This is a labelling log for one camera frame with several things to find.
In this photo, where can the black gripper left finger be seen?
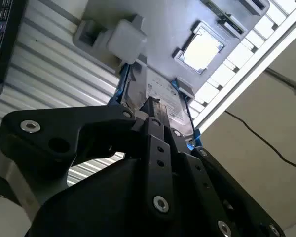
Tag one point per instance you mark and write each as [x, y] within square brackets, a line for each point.
[64, 121]

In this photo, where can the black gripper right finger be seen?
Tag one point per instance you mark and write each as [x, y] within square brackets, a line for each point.
[212, 187]

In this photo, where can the hard disk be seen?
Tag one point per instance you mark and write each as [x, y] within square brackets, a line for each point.
[162, 91]

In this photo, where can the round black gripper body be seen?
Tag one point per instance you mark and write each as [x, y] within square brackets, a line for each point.
[101, 209]

